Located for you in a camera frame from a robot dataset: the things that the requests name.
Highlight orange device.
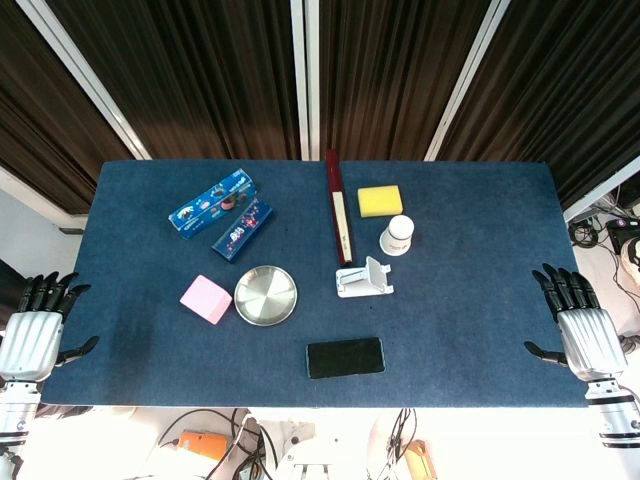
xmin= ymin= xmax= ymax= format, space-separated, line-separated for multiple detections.
xmin=178 ymin=429 xmax=232 ymax=462

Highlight stainless steel round plate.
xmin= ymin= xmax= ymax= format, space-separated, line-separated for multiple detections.
xmin=233 ymin=265 xmax=298 ymax=327

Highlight white paper cup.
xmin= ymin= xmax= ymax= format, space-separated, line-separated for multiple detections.
xmin=378 ymin=215 xmax=416 ymax=255

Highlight black electronic device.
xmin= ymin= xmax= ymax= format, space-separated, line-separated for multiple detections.
xmin=606 ymin=216 xmax=640 ymax=251

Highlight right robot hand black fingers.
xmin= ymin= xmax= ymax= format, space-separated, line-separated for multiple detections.
xmin=523 ymin=263 xmax=629 ymax=384

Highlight blue table cloth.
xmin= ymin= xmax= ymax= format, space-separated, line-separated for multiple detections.
xmin=40 ymin=159 xmax=614 ymax=409

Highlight blue Oreo cookie box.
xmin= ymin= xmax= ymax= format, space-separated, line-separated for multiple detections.
xmin=167 ymin=168 xmax=261 ymax=240

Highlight dark brown curtain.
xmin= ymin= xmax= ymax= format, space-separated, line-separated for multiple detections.
xmin=47 ymin=0 xmax=302 ymax=161
xmin=317 ymin=0 xmax=490 ymax=162
xmin=0 ymin=0 xmax=134 ymax=215
xmin=439 ymin=0 xmax=640 ymax=211

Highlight black cable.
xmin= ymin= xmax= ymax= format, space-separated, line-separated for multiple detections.
xmin=158 ymin=408 xmax=236 ymax=451

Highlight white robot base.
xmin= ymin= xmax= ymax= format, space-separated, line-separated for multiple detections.
xmin=274 ymin=433 xmax=372 ymax=480

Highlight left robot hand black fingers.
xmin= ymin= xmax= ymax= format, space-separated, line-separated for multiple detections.
xmin=0 ymin=271 xmax=100 ymax=384

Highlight tan cardboard piece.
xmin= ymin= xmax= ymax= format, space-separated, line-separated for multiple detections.
xmin=403 ymin=439 xmax=442 ymax=480

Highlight white folding phone stand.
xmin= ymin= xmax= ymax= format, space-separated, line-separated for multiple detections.
xmin=334 ymin=255 xmax=395 ymax=299

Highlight long dark red box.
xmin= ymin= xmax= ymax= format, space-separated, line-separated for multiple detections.
xmin=325 ymin=149 xmax=355 ymax=266

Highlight pink cube block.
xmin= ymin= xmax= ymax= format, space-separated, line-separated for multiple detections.
xmin=179 ymin=274 xmax=234 ymax=327

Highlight white frame post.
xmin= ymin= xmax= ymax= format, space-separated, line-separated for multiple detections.
xmin=14 ymin=0 xmax=152 ymax=161
xmin=424 ymin=0 xmax=516 ymax=162
xmin=289 ymin=0 xmax=322 ymax=162

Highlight dark blue cookie box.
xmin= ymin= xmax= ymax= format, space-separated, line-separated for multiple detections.
xmin=210 ymin=198 xmax=275 ymax=264

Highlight yellow sponge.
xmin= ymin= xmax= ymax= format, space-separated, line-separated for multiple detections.
xmin=357 ymin=184 xmax=404 ymax=219

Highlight black smartphone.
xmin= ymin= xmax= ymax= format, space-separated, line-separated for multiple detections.
xmin=305 ymin=337 xmax=386 ymax=380

